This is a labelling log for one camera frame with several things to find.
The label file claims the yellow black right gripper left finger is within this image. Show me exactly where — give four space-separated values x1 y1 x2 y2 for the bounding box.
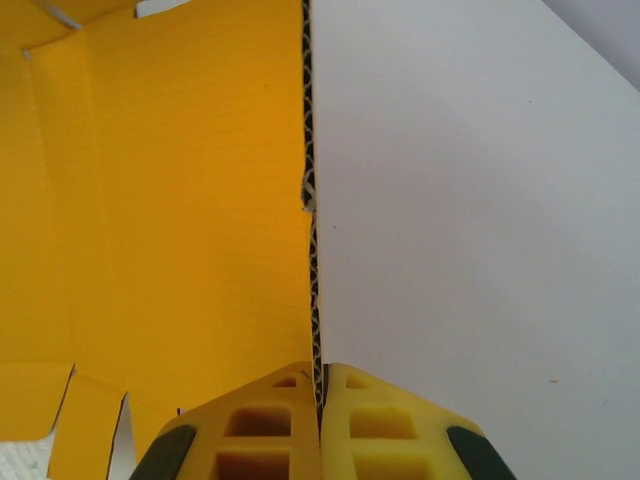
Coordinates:
130 361 322 480

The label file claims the yellow corrugated cardboard box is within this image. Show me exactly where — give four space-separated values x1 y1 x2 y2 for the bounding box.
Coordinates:
0 0 327 480

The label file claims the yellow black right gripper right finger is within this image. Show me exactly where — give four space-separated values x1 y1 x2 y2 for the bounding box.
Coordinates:
319 362 517 480

